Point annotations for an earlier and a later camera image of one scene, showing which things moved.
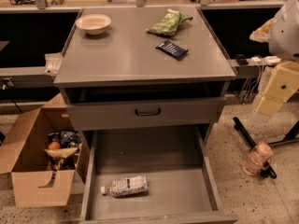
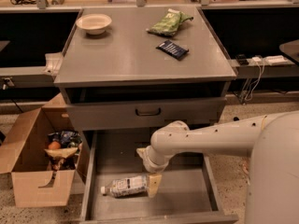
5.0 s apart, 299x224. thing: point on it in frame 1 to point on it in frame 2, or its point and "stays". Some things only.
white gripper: x=286 y=36 to x=152 y=166
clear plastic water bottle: x=126 y=187 stays
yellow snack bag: x=63 y=152 stays
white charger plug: x=256 y=59 stays
